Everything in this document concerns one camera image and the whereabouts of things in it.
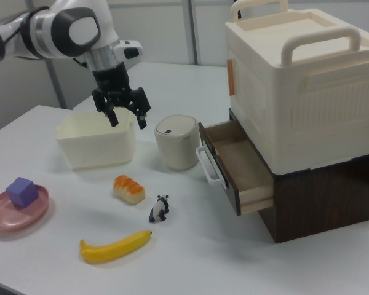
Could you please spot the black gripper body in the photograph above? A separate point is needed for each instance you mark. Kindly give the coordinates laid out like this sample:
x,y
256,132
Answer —
x,y
112,83

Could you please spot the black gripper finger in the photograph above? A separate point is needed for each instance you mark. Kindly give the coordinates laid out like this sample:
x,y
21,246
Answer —
x,y
140,107
111,115

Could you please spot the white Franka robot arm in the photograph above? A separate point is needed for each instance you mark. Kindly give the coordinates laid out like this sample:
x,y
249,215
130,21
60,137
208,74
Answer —
x,y
49,30

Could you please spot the white square plastic bin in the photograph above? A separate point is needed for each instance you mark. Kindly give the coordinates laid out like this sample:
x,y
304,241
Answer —
x,y
95,147

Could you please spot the beige small trash can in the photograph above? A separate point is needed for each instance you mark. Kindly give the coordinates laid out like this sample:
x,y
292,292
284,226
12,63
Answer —
x,y
178,147

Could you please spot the toy bread loaf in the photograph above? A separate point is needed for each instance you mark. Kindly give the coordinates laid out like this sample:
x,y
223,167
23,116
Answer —
x,y
129,190

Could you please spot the orange box latch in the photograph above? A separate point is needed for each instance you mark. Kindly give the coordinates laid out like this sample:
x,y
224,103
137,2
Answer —
x,y
230,77

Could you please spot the panda figurine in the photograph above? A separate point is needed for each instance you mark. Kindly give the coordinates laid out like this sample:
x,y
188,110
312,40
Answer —
x,y
158,210

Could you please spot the purple cube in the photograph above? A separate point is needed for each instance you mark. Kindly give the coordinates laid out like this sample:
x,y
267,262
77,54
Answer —
x,y
21,193

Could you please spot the yellow toy banana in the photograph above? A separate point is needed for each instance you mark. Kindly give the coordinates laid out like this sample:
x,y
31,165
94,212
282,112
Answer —
x,y
110,250

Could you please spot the pink plate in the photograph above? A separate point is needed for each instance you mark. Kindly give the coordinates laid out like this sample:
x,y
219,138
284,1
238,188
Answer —
x,y
6,218

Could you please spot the dark brown wooden cabinet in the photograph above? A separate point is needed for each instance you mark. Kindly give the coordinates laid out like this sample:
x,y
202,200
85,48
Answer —
x,y
326,199

